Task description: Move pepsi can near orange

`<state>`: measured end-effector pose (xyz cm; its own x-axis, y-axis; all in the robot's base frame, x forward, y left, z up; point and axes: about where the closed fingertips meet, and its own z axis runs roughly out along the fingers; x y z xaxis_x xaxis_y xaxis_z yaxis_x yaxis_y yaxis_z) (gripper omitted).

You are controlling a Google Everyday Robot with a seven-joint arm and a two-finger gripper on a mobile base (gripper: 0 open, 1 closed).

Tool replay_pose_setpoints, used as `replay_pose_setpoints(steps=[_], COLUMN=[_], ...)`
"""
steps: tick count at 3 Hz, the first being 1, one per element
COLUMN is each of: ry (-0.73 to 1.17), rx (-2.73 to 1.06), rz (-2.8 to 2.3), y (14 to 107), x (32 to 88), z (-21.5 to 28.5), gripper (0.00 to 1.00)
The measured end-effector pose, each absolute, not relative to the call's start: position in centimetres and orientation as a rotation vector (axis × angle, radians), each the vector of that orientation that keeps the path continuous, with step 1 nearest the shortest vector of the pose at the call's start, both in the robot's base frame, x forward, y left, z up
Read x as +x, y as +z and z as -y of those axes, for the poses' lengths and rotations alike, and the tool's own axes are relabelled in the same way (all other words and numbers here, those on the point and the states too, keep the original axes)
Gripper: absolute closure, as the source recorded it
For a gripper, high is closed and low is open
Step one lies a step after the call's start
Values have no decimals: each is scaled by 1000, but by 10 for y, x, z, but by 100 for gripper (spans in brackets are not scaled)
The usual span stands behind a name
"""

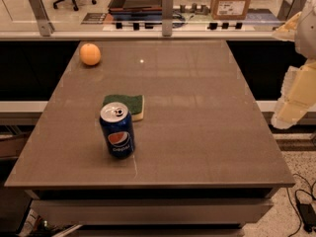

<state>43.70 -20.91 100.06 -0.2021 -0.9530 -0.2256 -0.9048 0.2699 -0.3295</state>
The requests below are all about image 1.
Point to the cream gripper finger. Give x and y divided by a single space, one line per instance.
298 95
287 30

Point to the blue pepsi can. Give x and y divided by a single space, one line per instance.
116 124

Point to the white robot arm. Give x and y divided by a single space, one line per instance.
305 34

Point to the cardboard box with label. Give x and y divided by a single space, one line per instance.
229 9

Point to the black power adapter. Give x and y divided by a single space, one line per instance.
308 216

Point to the green yellow sponge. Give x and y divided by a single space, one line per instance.
135 104

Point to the orange fruit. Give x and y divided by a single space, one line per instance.
90 54

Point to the grey table drawer cabinet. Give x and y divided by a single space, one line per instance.
214 217

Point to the right metal glass bracket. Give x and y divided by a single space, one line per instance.
289 8

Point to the metal glass bracket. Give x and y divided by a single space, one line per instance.
289 8
46 28
167 17

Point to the middle metal glass bracket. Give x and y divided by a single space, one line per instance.
167 17

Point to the left metal glass bracket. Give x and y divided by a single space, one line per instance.
46 28

